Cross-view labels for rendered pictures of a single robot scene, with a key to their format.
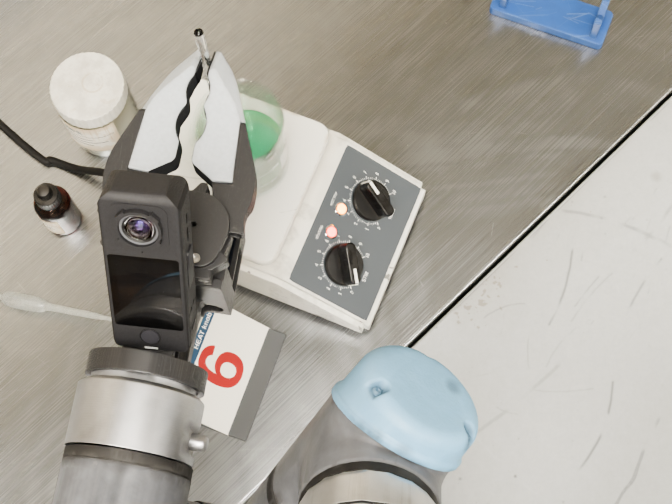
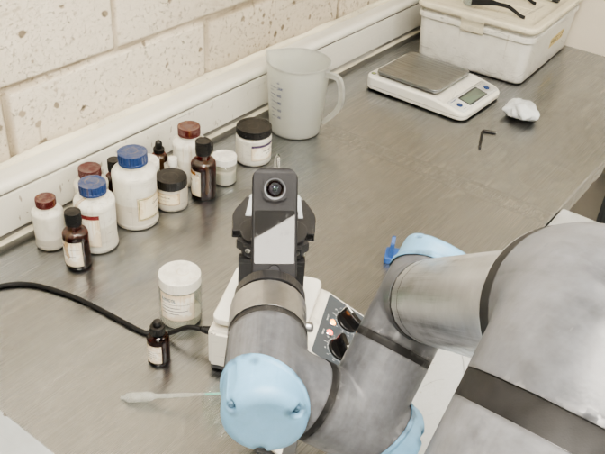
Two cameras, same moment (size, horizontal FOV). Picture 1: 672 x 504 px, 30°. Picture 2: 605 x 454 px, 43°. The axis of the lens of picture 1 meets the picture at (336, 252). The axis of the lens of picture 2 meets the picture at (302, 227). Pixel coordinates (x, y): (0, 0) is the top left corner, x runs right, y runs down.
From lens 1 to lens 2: 54 cm
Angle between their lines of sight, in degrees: 39
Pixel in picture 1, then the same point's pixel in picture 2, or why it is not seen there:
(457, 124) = not seen: hidden behind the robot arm
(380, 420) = (428, 244)
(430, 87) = (361, 292)
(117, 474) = (272, 315)
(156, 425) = (288, 298)
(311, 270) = (322, 349)
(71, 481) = (242, 325)
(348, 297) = not seen: hidden behind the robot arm
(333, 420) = (398, 264)
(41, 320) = (149, 408)
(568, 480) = not seen: outside the picture
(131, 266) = (267, 217)
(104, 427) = (258, 298)
